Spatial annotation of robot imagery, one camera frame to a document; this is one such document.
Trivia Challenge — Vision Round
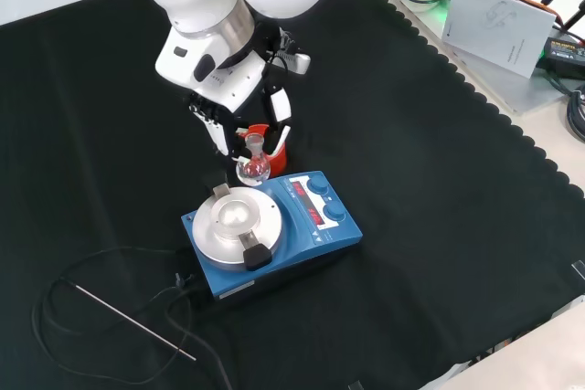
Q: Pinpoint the thin metal probe rod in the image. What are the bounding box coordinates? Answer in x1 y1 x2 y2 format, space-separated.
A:
72 283 198 362

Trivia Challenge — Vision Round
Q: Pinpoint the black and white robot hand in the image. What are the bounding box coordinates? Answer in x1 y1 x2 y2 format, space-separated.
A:
154 20 294 159

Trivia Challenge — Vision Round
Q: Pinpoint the black power adapter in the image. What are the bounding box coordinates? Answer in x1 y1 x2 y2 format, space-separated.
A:
536 35 585 81

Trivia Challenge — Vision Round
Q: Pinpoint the clear glass round-bottom flask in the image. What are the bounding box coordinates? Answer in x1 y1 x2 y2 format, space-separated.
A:
234 132 272 188

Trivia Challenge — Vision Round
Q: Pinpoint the red ribbed flask stand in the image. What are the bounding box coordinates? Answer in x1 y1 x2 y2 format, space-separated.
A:
234 122 290 179

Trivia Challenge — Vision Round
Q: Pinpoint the white paper booklet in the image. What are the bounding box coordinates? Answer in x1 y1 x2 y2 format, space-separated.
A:
440 0 558 80

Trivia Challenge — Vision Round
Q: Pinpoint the black bench cloth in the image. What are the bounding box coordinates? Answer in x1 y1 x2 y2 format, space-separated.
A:
0 0 585 390

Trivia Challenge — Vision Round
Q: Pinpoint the black coiled cable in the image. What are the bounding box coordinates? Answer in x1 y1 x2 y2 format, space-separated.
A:
565 82 585 143

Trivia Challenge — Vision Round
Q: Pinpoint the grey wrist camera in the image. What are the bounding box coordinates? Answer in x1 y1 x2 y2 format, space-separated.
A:
273 48 313 76

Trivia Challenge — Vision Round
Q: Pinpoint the black heater cable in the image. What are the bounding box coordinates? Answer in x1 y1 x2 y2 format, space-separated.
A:
30 245 235 390

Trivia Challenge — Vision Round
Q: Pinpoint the heater with blue base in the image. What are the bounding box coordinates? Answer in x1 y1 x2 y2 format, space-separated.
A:
180 170 365 302

